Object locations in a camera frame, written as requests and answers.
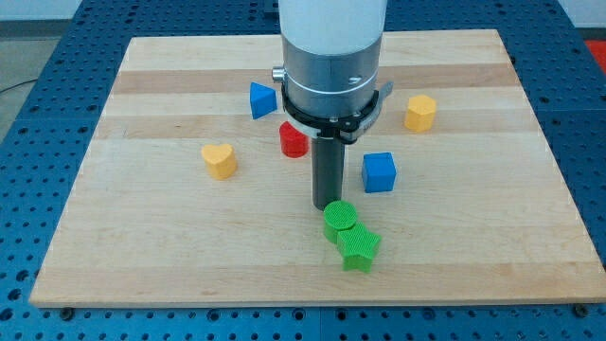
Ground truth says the green star block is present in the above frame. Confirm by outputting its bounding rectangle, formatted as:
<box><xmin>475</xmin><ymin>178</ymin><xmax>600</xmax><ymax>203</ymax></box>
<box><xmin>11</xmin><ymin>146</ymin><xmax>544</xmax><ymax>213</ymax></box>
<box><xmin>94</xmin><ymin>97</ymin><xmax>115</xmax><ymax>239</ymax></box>
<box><xmin>336</xmin><ymin>223</ymin><xmax>382</xmax><ymax>273</ymax></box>

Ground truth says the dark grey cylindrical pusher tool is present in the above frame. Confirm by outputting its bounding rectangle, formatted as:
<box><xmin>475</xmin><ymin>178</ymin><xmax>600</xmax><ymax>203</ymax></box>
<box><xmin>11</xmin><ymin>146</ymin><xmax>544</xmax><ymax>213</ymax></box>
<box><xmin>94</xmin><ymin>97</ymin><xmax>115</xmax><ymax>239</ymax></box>
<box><xmin>312</xmin><ymin>138</ymin><xmax>345</xmax><ymax>210</ymax></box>

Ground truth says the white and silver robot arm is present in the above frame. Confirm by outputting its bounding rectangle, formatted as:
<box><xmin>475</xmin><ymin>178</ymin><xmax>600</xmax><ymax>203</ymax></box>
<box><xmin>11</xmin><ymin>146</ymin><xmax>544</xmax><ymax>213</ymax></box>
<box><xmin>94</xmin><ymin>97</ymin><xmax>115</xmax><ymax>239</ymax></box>
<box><xmin>273</xmin><ymin>0</ymin><xmax>393</xmax><ymax>144</ymax></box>

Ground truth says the yellow hexagon block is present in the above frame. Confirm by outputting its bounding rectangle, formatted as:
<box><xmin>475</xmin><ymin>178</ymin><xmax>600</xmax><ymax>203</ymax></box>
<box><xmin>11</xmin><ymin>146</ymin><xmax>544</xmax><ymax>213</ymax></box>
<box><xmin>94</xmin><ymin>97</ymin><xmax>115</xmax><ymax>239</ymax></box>
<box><xmin>404</xmin><ymin>95</ymin><xmax>437</xmax><ymax>133</ymax></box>

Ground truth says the yellow heart block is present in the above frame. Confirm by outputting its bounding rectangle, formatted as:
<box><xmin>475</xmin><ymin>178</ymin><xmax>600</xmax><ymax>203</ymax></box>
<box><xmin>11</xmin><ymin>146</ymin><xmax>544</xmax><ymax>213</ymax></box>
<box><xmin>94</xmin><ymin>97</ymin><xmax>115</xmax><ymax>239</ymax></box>
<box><xmin>201</xmin><ymin>144</ymin><xmax>238</xmax><ymax>180</ymax></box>

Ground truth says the blue triangle block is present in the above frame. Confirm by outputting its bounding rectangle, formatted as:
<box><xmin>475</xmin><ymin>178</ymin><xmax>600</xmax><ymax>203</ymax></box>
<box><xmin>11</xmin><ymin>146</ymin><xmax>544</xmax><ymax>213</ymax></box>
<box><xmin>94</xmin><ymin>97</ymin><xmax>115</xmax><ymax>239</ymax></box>
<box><xmin>249</xmin><ymin>82</ymin><xmax>277</xmax><ymax>119</ymax></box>

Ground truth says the blue cube block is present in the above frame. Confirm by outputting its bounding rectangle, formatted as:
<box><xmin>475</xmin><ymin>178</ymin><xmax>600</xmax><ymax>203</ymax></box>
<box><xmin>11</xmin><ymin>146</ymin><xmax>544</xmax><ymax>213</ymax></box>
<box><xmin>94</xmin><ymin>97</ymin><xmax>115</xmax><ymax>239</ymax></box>
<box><xmin>362</xmin><ymin>153</ymin><xmax>397</xmax><ymax>193</ymax></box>

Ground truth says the red cylinder block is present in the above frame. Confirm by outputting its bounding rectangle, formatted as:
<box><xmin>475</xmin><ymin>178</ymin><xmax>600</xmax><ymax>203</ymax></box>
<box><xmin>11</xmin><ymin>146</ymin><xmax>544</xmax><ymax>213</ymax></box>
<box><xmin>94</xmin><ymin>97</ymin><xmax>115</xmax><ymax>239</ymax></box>
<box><xmin>278</xmin><ymin>121</ymin><xmax>309</xmax><ymax>158</ymax></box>

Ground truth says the green cylinder block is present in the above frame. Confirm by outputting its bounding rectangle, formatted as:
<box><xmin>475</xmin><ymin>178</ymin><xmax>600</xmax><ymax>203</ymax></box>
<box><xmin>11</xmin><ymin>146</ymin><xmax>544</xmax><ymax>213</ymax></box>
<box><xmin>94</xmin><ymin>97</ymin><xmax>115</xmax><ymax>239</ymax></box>
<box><xmin>324</xmin><ymin>200</ymin><xmax>358</xmax><ymax>243</ymax></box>

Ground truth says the light wooden board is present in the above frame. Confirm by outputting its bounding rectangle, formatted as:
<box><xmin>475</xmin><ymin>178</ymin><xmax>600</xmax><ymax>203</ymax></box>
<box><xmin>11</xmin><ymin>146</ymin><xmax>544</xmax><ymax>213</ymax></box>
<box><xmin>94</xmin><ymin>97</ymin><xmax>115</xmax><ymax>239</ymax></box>
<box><xmin>30</xmin><ymin>29</ymin><xmax>605</xmax><ymax>308</ymax></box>

